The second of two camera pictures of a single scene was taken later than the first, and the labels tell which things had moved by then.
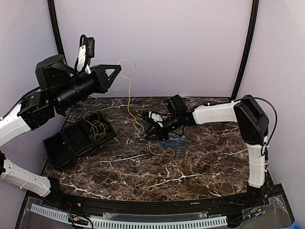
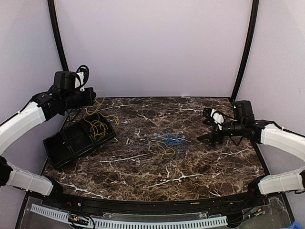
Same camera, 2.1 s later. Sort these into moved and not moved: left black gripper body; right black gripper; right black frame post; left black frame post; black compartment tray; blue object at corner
Moved: right black gripper; left black gripper body
Not moved: blue object at corner; left black frame post; right black frame post; black compartment tray
